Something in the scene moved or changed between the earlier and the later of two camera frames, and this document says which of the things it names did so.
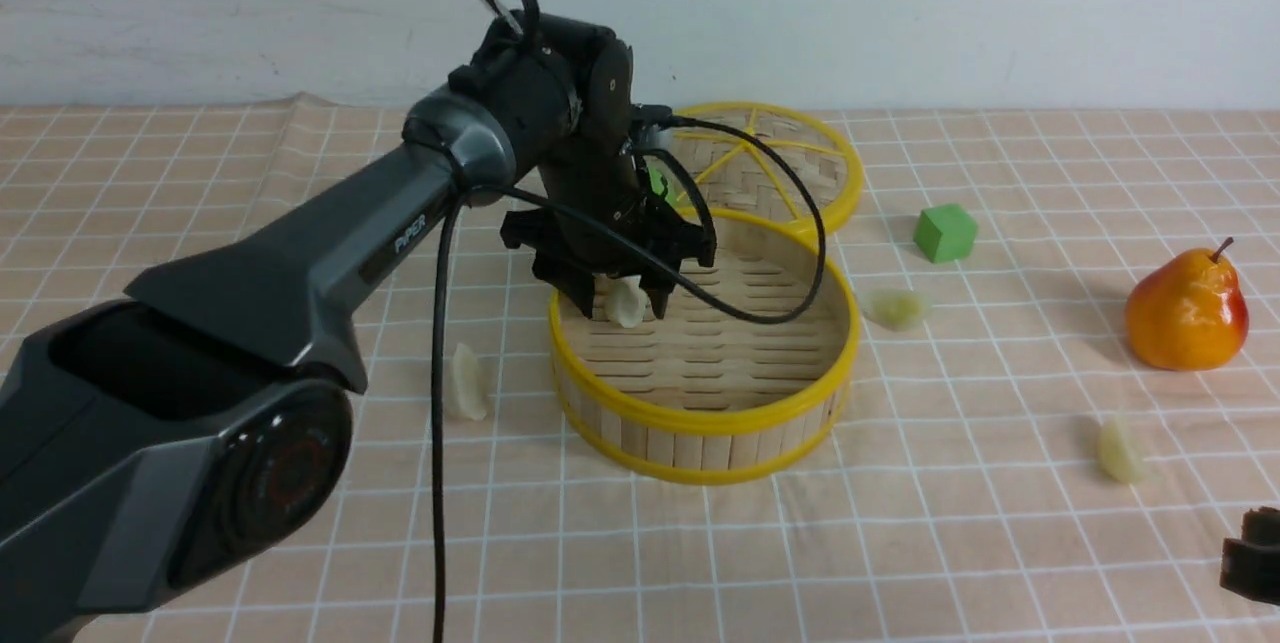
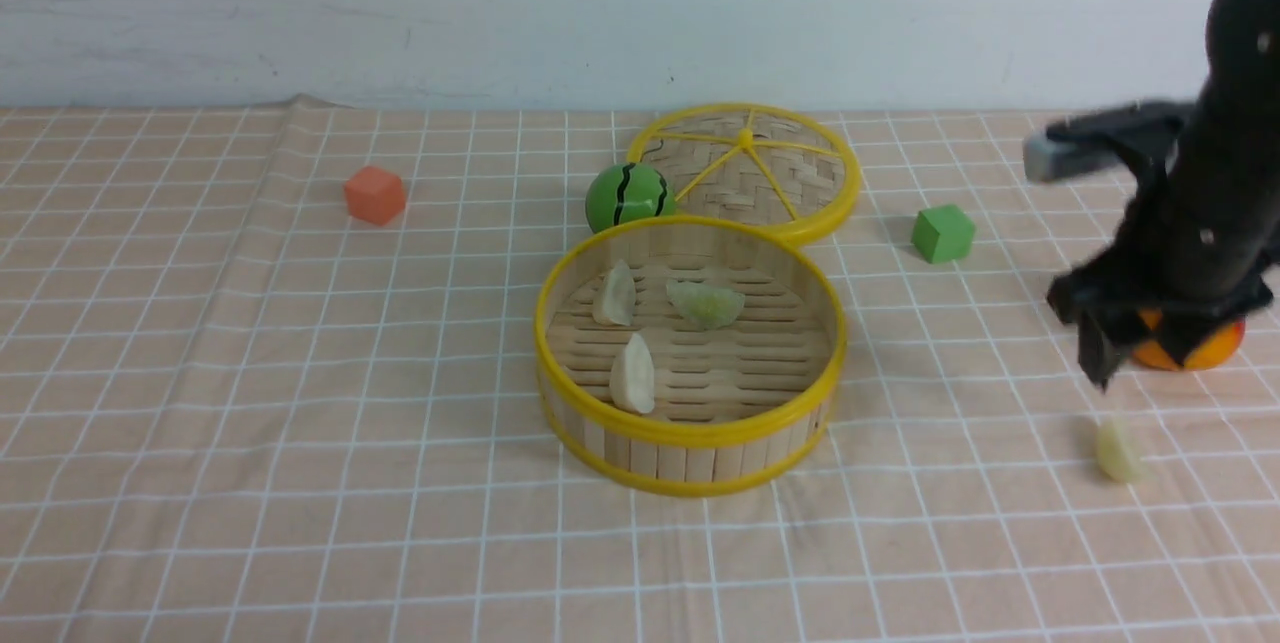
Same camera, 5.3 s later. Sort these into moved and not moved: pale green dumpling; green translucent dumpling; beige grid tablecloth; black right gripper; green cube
Moved: black right gripper; green translucent dumpling
Not moved: green cube; beige grid tablecloth; pale green dumpling
